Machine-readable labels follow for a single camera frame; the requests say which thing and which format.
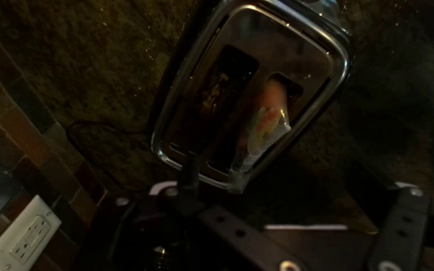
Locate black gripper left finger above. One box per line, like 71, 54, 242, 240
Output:
73, 151, 305, 271

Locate white double wall outlet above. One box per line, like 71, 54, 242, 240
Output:
0, 194, 64, 271

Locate black and chrome toaster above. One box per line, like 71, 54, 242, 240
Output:
148, 0, 355, 194

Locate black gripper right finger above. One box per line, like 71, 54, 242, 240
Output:
352, 163, 433, 271

